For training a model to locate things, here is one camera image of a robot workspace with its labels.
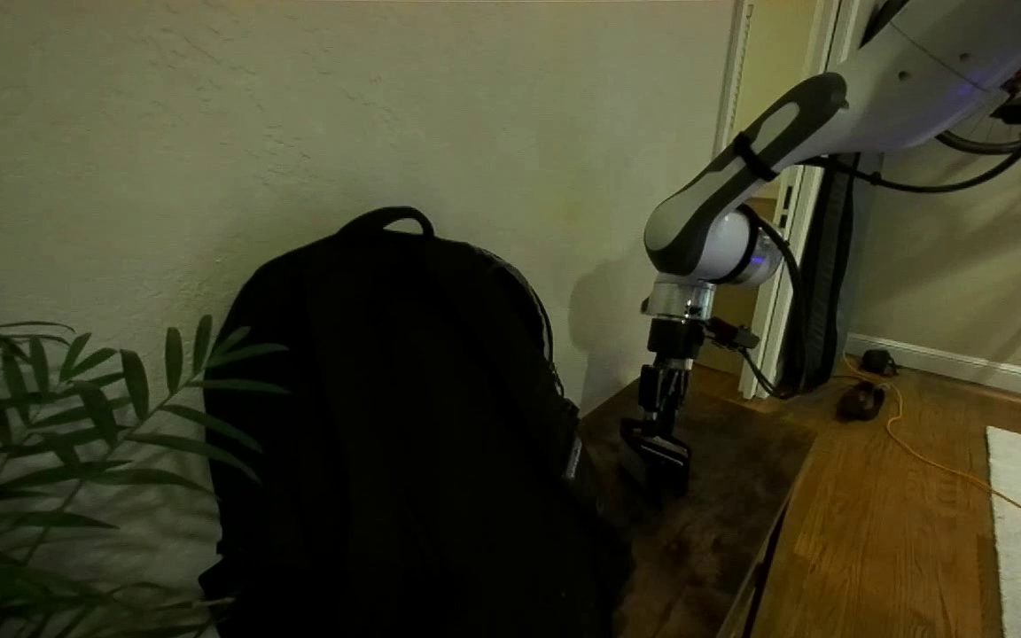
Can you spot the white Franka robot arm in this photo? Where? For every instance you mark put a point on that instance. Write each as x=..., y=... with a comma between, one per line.
x=887, y=84

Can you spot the small black floor plug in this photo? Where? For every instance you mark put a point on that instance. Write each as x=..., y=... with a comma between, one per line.
x=876, y=362

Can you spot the small black floor object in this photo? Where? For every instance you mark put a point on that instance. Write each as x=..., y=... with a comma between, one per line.
x=859, y=402

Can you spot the white door frame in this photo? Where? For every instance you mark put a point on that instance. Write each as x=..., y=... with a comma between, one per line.
x=729, y=120

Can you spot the green potted palm plant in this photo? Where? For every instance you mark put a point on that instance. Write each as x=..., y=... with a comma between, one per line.
x=49, y=472

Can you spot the black upright stand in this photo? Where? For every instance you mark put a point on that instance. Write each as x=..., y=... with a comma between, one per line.
x=823, y=285

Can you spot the black backpack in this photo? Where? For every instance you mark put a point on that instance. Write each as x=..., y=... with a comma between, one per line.
x=404, y=447

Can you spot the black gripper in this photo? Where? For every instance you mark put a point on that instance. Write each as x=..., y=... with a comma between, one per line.
x=674, y=345

